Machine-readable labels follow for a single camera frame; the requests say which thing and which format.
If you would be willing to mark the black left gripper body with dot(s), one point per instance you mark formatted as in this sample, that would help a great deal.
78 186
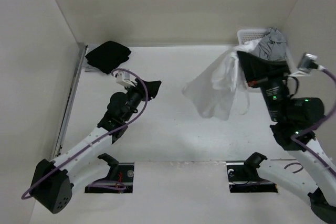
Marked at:
136 94

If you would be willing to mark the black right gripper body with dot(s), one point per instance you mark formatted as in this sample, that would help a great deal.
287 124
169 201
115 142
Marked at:
272 71

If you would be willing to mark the white tank top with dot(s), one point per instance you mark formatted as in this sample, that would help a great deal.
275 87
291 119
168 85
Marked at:
214 90

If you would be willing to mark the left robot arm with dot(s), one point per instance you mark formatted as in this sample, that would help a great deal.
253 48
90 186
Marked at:
54 182

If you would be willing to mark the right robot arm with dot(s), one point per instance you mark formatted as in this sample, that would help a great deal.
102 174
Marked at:
295 122

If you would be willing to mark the grey tank top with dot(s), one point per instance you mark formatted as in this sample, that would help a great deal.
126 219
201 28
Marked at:
272 46

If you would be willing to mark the folded black tank top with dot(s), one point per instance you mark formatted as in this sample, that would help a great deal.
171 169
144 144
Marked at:
108 56

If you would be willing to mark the white plastic basket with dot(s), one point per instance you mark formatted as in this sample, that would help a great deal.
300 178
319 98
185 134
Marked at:
253 36

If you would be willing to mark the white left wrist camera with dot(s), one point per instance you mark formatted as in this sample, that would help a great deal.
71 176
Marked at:
123 78

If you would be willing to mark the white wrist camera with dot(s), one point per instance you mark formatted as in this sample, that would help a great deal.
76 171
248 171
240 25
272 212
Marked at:
307 63
123 78

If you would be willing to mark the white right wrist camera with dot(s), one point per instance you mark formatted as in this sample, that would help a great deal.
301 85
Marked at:
307 63

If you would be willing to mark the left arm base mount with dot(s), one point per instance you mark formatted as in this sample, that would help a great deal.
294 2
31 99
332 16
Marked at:
119 179

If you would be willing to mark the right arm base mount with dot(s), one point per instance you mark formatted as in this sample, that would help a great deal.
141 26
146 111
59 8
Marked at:
243 176

